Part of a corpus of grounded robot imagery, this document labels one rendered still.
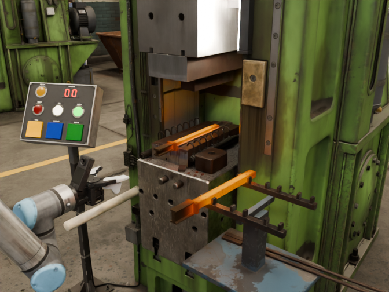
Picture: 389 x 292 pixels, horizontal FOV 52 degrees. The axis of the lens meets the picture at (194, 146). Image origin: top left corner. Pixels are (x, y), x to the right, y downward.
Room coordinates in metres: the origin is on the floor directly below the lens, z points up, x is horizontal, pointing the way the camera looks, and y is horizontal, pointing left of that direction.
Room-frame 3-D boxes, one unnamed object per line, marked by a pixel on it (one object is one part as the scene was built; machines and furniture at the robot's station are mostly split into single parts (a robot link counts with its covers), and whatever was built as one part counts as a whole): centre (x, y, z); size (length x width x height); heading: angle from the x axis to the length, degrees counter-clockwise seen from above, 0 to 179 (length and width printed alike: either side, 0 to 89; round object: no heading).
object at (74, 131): (1.70, 0.53, 1.01); 0.07 x 0.05 x 0.07; 78
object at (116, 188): (1.22, 0.27, 0.97); 0.09 x 0.03 x 0.06; 110
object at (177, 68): (1.74, -0.02, 1.32); 0.42 x 0.20 x 0.10; 143
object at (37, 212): (1.05, 0.47, 0.97); 0.12 x 0.09 x 0.10; 143
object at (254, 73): (1.48, -0.22, 1.27); 0.09 x 0.02 x 0.17; 53
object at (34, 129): (1.74, 0.73, 1.01); 0.07 x 0.05 x 0.07; 78
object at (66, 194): (1.12, 0.41, 0.98); 0.10 x 0.05 x 0.09; 53
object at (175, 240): (1.71, -0.07, 0.69); 0.56 x 0.38 x 0.45; 143
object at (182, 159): (1.74, -0.02, 0.96); 0.42 x 0.20 x 0.09; 143
